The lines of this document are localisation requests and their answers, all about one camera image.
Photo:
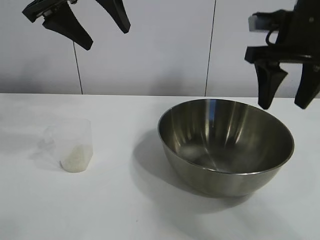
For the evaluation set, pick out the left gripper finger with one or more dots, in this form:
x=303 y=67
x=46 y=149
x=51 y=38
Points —
x=117 y=15

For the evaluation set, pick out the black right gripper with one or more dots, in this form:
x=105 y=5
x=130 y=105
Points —
x=297 y=37

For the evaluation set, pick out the stainless steel mixing bowl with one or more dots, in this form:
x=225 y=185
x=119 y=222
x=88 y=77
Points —
x=225 y=180

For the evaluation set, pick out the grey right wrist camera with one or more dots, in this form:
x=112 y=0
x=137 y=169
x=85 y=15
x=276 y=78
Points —
x=258 y=22

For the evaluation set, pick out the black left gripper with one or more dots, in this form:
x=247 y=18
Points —
x=32 y=11

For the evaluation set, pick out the clear plastic measuring cup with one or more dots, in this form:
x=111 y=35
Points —
x=75 y=135

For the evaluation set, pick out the white rice grains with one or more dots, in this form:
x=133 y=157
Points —
x=75 y=160

